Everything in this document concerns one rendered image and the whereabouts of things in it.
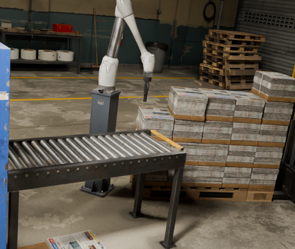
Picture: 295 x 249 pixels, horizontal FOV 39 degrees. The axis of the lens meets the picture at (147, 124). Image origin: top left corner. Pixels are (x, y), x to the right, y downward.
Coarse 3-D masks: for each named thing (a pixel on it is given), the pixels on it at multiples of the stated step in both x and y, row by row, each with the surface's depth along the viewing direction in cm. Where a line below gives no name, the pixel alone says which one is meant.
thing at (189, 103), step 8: (176, 96) 379; (184, 96) 373; (192, 96) 374; (200, 96) 378; (176, 104) 376; (184, 104) 376; (192, 104) 378; (200, 104) 378; (176, 112) 378; (184, 112) 379; (192, 112) 380; (200, 112) 381
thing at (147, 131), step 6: (108, 132) 330; (114, 132) 332; (120, 132) 333; (126, 132) 335; (132, 132) 338; (138, 132) 341; (150, 132) 347; (30, 138) 296; (36, 138) 298; (42, 138) 299; (48, 138) 301; (54, 138) 302; (66, 138) 307; (72, 138) 310; (30, 144) 294; (24, 150) 293; (18, 156) 292
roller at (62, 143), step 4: (60, 140) 301; (60, 144) 298; (64, 144) 294; (64, 148) 291; (68, 148) 288; (72, 148) 290; (68, 152) 285; (72, 152) 282; (72, 156) 280; (76, 156) 276; (80, 156) 278; (76, 160) 273; (80, 160) 271; (84, 160) 271
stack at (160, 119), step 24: (144, 120) 377; (168, 120) 380; (192, 120) 384; (168, 144) 387; (192, 144) 392; (216, 144) 397; (192, 168) 400; (216, 168) 405; (240, 168) 410; (144, 192) 399; (168, 192) 419; (192, 192) 408; (240, 192) 418
